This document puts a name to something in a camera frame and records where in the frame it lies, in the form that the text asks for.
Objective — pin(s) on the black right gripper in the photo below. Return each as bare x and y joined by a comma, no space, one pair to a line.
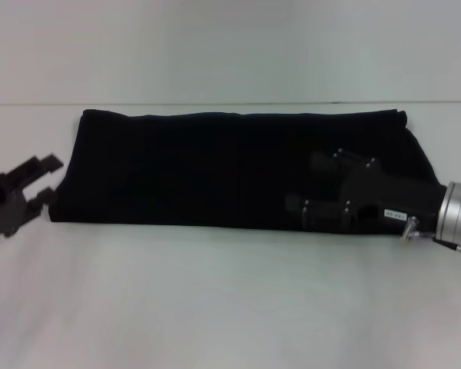
399,200

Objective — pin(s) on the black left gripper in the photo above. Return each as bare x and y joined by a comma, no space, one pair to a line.
4,203

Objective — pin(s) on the black shirt with FREE! print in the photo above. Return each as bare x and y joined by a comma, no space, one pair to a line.
199,173

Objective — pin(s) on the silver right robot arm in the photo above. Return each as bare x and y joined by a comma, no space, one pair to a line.
459,215

